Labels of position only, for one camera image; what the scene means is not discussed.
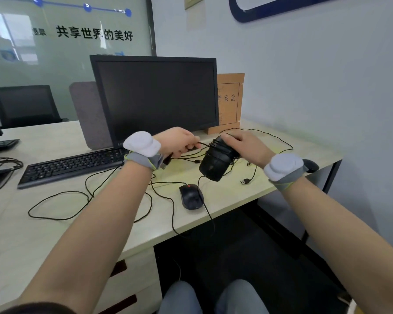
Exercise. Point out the person's left hand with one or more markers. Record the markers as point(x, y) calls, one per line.
point(178, 140)

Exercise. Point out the person's right hand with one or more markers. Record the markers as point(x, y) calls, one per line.
point(252, 147)

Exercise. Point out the person's left forearm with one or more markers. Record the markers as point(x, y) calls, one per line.
point(91, 241)

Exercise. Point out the person's right forearm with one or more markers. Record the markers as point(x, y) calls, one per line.
point(340, 238)

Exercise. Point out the person's right leg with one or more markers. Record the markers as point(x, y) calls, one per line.
point(237, 299)

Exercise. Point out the person's leg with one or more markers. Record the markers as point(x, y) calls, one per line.
point(178, 299)
point(237, 299)

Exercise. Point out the person's left leg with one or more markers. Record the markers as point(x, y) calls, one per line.
point(178, 299)

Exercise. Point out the person's left sleeve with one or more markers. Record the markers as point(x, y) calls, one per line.
point(36, 310)

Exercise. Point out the brown cardboard file box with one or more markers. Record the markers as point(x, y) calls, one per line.
point(231, 101)

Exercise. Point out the grey table side panel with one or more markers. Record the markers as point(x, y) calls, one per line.
point(275, 219)

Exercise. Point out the grey felt divider panel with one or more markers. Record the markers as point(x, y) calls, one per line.
point(88, 117)

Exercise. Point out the printed glass partition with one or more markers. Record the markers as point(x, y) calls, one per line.
point(62, 71)

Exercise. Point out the pale wooden table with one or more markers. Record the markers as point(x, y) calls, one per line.
point(42, 134)
point(26, 258)

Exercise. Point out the black office chair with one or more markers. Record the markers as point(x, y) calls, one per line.
point(23, 106)

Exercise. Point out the thin black keyboard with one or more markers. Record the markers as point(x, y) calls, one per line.
point(0, 144)

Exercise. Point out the black metal table frame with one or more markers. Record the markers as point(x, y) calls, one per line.
point(335, 173)

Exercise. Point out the blue framed wall board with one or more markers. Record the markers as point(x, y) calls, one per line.
point(235, 11)

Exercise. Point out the beige wall notice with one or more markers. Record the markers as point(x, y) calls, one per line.
point(193, 1)

